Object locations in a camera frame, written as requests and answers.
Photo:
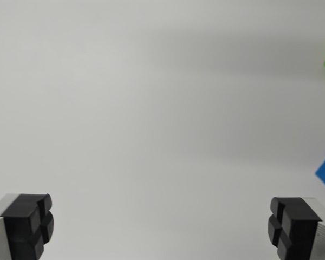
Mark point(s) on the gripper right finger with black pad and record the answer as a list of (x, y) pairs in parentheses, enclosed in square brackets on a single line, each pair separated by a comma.
[(298, 230)]

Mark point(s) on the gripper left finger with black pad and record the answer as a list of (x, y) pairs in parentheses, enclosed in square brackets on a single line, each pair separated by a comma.
[(19, 230)]

